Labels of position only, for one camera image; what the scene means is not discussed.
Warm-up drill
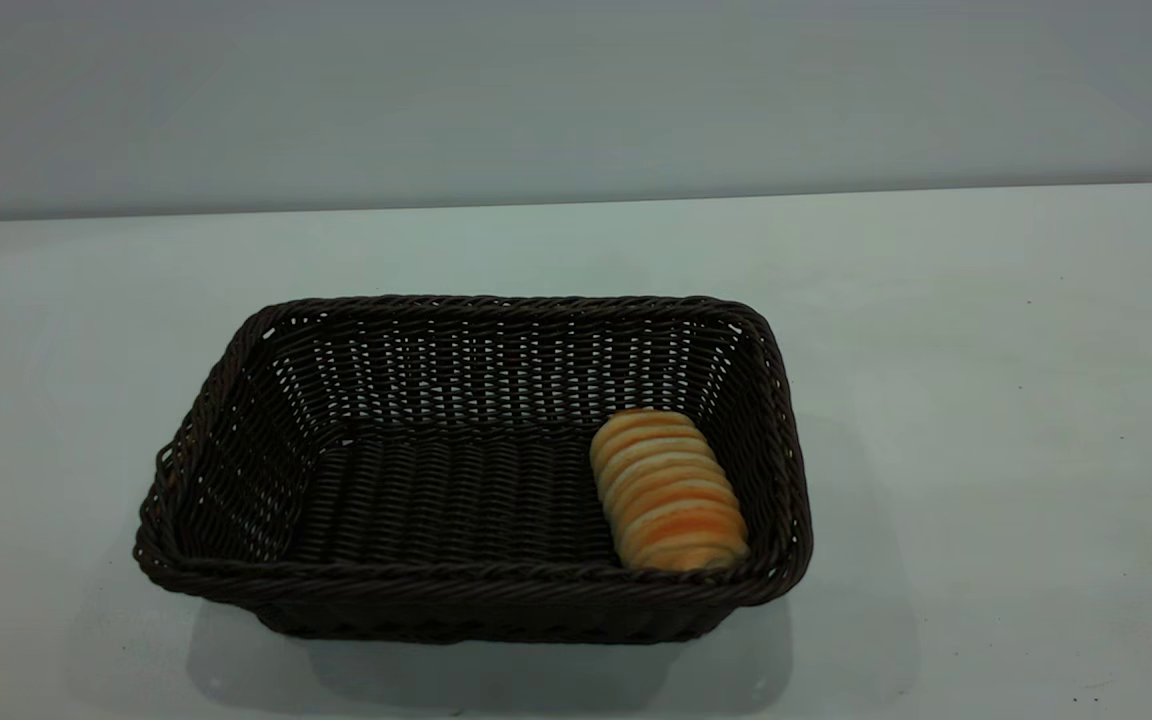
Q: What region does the dark brown wicker basket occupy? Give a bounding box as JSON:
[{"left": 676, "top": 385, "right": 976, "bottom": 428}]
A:
[{"left": 133, "top": 293, "right": 814, "bottom": 644}]

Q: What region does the striped orange bread roll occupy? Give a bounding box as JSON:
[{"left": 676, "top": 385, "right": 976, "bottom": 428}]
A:
[{"left": 589, "top": 407, "right": 750, "bottom": 573}]

